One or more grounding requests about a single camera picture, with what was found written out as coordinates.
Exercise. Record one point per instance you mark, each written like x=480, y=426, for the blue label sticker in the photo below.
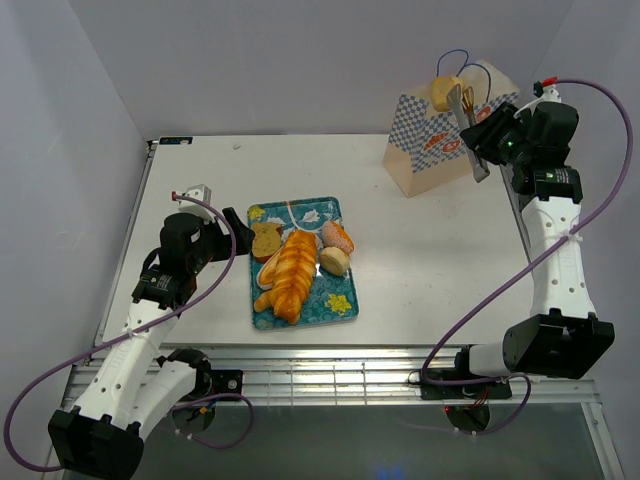
x=175, y=140

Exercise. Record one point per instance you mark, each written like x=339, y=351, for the large braided orange bread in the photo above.
x=294, y=275

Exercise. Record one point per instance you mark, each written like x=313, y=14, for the white-edged hot dog bun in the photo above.
x=267, y=272

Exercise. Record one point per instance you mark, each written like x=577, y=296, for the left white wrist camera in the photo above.
x=199, y=192

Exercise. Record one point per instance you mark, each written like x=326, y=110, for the square brown sandwich bread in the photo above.
x=440, y=88

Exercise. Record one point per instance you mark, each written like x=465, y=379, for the pink sugared doughnut bread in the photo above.
x=333, y=235

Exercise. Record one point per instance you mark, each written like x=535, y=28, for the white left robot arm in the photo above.
x=103, y=433

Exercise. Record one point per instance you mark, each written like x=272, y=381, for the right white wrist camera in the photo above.
x=546, y=91

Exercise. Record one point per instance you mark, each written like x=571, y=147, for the aluminium table frame rail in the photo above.
x=288, y=376

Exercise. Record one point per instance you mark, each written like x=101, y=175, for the brown bread slice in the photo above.
x=267, y=240

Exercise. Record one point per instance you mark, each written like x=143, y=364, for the small orange croissant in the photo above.
x=263, y=302

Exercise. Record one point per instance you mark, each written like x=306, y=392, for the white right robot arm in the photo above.
x=563, y=336

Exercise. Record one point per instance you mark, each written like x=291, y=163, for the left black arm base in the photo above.
x=225, y=382

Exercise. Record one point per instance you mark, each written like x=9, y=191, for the small round pale bun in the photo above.
x=334, y=260

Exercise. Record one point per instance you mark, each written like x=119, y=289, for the checkered paper bag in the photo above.
x=424, y=149

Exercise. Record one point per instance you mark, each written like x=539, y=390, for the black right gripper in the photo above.
x=483, y=137

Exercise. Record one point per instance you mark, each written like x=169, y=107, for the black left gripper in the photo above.
x=244, y=234

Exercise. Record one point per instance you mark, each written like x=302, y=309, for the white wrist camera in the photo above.
x=546, y=91
x=199, y=192

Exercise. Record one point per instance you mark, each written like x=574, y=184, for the teal floral tray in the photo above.
x=332, y=299

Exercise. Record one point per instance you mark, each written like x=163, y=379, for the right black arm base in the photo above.
x=485, y=391

